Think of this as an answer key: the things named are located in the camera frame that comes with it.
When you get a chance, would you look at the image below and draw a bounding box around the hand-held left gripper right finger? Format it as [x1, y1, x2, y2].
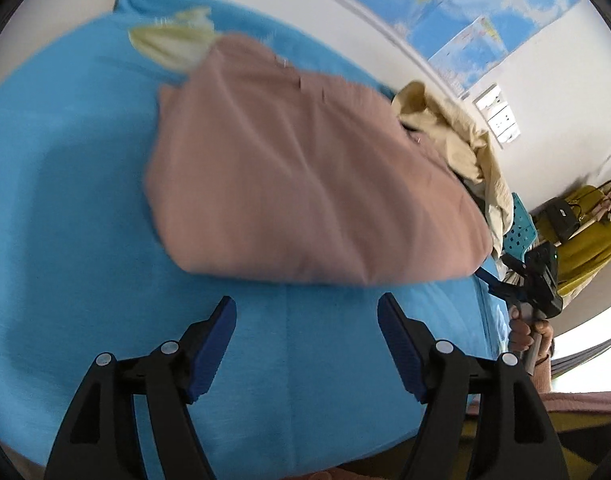
[377, 292, 570, 480]

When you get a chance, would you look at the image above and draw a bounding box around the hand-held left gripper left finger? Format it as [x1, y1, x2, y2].
[44, 296, 237, 480]

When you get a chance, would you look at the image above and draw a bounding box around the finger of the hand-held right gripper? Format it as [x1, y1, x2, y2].
[473, 255, 529, 307]

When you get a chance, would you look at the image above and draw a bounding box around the cream garment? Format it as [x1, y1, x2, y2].
[391, 80, 513, 256]

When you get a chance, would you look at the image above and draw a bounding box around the pink button shirt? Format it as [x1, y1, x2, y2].
[144, 31, 493, 288]

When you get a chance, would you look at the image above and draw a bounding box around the person's right forearm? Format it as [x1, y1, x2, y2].
[528, 342, 557, 397]

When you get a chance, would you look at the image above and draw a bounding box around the person's right hand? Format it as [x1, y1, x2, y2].
[508, 305, 555, 362]

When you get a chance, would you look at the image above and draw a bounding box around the teal perforated basket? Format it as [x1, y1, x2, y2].
[503, 192, 539, 266]

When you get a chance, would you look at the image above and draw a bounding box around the yellow padded chair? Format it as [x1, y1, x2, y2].
[533, 185, 611, 301]

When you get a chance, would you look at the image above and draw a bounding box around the black bag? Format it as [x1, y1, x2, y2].
[540, 199, 581, 241]

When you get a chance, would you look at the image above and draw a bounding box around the blue blanket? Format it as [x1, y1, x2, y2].
[0, 0, 511, 480]

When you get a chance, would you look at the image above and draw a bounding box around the small blue map poster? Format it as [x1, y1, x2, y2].
[428, 15, 509, 98]

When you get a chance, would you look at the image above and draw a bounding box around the yellow-green cloth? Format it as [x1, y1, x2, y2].
[128, 6, 221, 73]

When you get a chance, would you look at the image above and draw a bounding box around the white wall socket panel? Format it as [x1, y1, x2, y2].
[473, 84, 521, 148]

